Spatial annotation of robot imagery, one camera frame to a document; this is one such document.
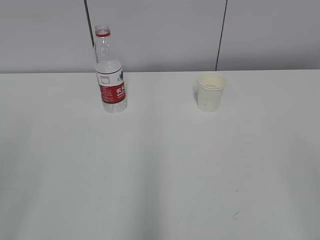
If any clear water bottle red label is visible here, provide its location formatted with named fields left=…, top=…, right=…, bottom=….
left=93, top=25, right=128, bottom=114

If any white paper cup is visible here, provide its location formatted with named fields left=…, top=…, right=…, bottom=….
left=196, top=71, right=227, bottom=113

